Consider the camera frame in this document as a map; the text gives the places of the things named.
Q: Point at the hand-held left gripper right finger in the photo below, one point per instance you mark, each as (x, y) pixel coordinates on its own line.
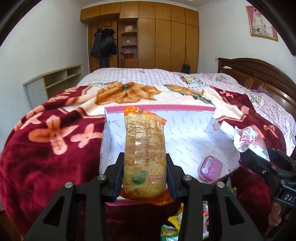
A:
(171, 183)

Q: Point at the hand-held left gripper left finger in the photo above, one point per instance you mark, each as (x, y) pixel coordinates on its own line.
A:
(119, 178)

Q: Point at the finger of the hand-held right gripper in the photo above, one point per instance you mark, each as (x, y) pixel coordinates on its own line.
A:
(256, 165)
(285, 162)

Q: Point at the white pink printed pouch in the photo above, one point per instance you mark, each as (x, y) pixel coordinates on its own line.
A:
(249, 141)

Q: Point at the yellow noodle snack packet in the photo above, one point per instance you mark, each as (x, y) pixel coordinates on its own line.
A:
(144, 150)

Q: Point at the white cardboard box pink rim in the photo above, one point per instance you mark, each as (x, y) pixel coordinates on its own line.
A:
(185, 129)

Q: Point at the person's right hand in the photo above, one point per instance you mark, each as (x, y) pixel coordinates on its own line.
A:
(276, 215)

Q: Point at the purple snack cup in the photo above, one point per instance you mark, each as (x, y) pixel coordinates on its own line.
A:
(210, 169)

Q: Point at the white red snack packet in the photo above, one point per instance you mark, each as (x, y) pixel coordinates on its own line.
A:
(205, 217)

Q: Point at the green snack packet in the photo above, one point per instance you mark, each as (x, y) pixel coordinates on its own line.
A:
(170, 234)

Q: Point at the red floral blanket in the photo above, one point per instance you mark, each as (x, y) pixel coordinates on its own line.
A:
(57, 143)

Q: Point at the dark wooden headboard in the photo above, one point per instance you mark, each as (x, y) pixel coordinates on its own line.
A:
(259, 74)

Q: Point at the white paper slip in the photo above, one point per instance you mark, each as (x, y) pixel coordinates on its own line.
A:
(226, 67)

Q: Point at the pink checked bed sheet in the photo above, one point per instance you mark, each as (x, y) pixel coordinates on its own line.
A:
(150, 75)

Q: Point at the black bag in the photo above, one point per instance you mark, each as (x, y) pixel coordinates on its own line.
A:
(186, 68)

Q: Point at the white shelf unit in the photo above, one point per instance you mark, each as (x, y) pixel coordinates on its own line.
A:
(34, 92)

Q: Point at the red basket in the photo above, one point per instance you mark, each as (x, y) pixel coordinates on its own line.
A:
(129, 55)

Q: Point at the black jacket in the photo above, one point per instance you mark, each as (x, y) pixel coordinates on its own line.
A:
(103, 44)

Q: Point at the wooden wardrobe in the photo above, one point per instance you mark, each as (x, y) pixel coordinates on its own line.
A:
(161, 41)

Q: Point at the wall poster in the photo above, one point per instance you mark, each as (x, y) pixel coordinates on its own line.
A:
(261, 23)

